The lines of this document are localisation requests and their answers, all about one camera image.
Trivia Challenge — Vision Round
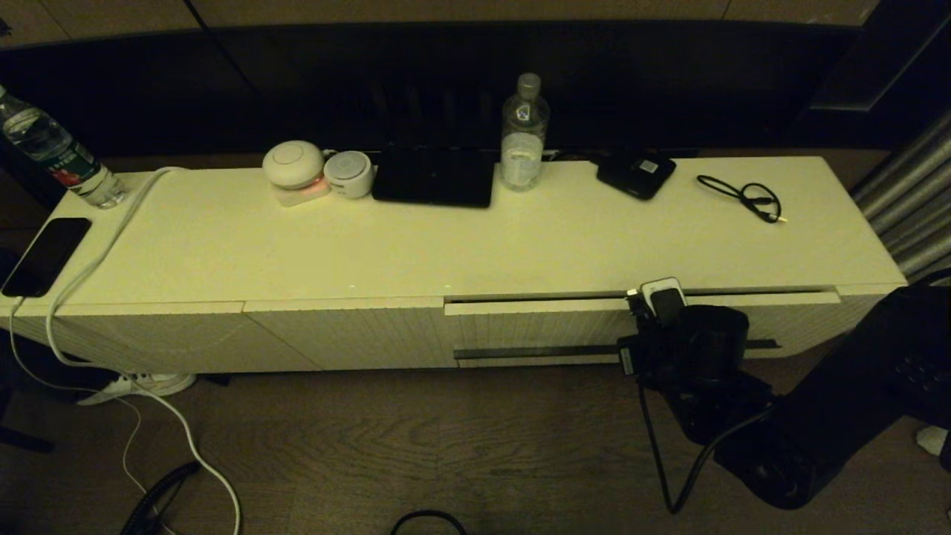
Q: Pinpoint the white drawer with dark handle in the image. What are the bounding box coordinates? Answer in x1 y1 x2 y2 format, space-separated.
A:
444 291 842 370

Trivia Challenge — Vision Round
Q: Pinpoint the white low cabinet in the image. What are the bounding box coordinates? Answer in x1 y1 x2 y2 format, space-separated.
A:
0 155 915 376

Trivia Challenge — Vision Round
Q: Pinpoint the small black box with label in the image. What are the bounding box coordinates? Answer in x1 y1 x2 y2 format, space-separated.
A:
597 151 677 201

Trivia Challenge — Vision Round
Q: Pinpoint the clear bottle with grey cap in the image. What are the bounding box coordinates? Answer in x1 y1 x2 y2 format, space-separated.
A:
499 72 551 192

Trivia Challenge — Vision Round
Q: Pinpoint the black flat set-top box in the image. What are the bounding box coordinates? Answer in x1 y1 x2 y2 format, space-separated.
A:
371 143 496 209

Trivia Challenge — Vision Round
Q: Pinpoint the grey curtain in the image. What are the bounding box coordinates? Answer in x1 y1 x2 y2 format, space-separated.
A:
851 111 951 455

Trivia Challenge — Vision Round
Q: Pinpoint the small white round speaker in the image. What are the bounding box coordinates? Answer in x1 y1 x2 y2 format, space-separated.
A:
324 151 374 199

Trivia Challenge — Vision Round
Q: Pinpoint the white dome device pink base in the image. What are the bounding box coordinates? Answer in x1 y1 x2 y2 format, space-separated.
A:
262 140 331 208

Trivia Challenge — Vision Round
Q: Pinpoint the white sneaker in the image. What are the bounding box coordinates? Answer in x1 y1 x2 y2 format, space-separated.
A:
77 372 198 406

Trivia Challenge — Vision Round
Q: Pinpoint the person leg in dark trousers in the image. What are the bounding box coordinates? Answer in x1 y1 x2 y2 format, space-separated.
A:
0 334 112 402

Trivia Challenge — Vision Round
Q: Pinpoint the black smartphone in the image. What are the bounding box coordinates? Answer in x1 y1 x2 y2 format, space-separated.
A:
1 217 93 299

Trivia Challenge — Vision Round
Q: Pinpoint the water bottle with green label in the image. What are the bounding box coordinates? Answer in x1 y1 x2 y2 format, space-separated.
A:
0 84 131 210

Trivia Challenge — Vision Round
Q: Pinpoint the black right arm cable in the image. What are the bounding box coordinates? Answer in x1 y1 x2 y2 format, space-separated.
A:
637 383 777 515

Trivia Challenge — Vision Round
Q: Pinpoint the black audio cable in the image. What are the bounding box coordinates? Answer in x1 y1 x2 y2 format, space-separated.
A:
697 174 788 224

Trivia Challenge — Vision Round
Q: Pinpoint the black floor cable loop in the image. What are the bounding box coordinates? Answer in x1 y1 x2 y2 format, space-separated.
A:
391 510 467 535

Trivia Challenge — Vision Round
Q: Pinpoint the black coiled cable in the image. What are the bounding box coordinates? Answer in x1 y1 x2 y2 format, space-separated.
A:
121 462 203 535

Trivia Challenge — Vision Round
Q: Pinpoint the thin white charging cable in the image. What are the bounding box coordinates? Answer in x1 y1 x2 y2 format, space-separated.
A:
10 297 175 535

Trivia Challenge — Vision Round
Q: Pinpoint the thick white power cable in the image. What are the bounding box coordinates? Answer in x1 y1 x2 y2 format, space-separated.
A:
46 167 242 535

